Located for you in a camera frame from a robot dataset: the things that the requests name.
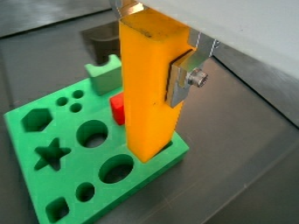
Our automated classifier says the red cube block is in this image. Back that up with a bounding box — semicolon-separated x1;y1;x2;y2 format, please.
109;93;125;125

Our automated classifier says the green shape sorting board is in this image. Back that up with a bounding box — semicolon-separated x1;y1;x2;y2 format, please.
4;80;188;224

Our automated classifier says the black curved holder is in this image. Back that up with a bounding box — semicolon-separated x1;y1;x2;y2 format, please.
80;21;120;65

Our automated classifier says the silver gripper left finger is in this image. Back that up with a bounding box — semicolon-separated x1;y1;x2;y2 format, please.
108;0;145;18

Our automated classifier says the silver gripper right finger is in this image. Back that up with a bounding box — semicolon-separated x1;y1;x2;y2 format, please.
164;29;220;108

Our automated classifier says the green notched block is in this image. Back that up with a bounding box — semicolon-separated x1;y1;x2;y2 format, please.
85;54;122;95

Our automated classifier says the yellow rectangular block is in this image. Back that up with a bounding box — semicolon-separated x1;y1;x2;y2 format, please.
118;9;191;162

